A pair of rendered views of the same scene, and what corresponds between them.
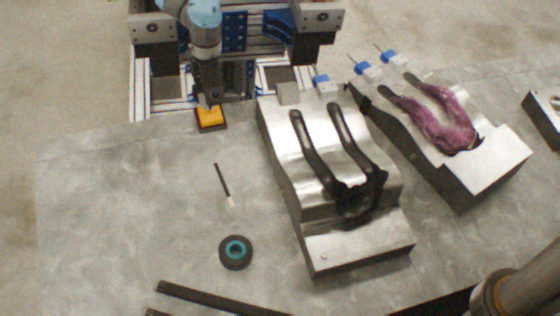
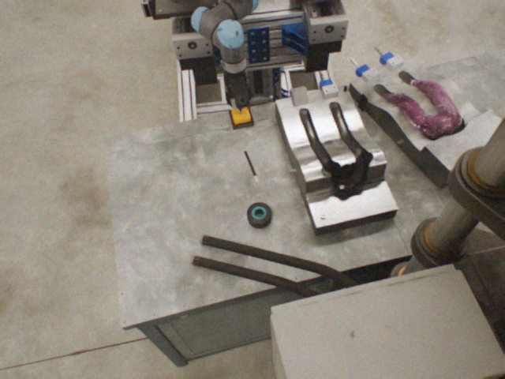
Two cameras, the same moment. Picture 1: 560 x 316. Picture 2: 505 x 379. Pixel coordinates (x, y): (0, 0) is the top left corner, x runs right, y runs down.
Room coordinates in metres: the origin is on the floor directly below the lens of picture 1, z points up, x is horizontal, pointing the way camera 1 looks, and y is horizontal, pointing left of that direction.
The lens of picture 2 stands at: (-0.19, -0.10, 2.18)
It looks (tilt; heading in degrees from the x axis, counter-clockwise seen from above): 60 degrees down; 14
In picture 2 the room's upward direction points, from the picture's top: 5 degrees counter-clockwise
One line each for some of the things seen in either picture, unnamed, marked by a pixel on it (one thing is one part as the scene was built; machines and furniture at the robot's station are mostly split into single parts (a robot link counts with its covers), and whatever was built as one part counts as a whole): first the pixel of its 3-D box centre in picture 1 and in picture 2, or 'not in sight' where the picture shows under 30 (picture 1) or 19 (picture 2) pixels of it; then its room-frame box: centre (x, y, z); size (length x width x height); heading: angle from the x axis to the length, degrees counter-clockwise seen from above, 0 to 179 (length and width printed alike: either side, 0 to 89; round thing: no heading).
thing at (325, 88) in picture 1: (320, 80); (325, 84); (1.00, -0.09, 0.89); 0.13 x 0.05 x 0.05; 23
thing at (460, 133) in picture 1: (438, 111); (425, 103); (0.94, -0.43, 0.90); 0.26 x 0.18 x 0.08; 41
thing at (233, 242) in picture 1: (235, 252); (259, 215); (0.48, 0.07, 0.82); 0.08 x 0.08 x 0.04
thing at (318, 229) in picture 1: (332, 167); (331, 152); (0.72, -0.14, 0.87); 0.50 x 0.26 x 0.14; 23
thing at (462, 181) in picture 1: (436, 120); (424, 111); (0.94, -0.43, 0.86); 0.50 x 0.26 x 0.11; 41
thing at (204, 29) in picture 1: (204, 19); (230, 41); (0.89, 0.21, 1.15); 0.09 x 0.08 x 0.11; 54
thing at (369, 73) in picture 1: (361, 67); (361, 70); (1.11, -0.21, 0.86); 0.13 x 0.05 x 0.05; 41
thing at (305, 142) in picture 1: (337, 150); (334, 139); (0.74, -0.14, 0.92); 0.35 x 0.16 x 0.09; 23
